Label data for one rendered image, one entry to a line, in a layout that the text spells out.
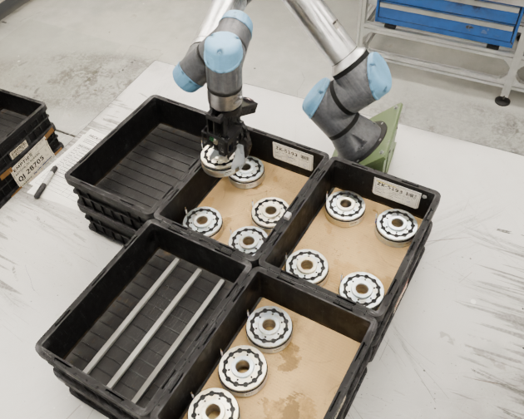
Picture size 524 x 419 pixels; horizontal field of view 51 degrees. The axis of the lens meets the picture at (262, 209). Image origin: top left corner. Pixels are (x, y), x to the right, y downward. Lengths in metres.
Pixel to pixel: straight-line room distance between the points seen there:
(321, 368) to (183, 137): 0.84
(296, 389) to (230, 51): 0.70
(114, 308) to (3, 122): 1.40
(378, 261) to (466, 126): 1.81
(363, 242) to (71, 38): 3.00
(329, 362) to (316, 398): 0.08
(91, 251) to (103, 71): 2.12
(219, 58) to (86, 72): 2.59
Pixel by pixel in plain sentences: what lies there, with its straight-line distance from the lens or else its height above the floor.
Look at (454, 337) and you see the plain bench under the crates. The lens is 1.45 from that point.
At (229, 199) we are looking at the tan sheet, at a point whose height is 0.83.
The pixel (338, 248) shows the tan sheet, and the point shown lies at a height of 0.83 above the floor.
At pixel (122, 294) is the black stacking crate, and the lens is 1.37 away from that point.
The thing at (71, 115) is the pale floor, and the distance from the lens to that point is 3.33.
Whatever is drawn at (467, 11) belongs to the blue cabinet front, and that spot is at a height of 0.47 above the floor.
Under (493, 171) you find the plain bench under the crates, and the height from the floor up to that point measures 0.70.
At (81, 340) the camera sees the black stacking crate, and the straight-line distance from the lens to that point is 1.34.
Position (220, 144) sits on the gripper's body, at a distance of 1.23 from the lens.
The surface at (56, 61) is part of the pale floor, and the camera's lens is 3.84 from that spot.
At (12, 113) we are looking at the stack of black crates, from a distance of 2.62.
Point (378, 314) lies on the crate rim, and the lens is 1.18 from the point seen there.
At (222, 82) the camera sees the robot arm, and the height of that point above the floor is 1.28.
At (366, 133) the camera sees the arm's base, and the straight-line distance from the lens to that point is 1.64.
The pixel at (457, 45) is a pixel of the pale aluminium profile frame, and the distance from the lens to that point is 3.15.
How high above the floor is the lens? 1.94
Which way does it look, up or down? 49 degrees down
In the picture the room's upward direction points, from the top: 5 degrees counter-clockwise
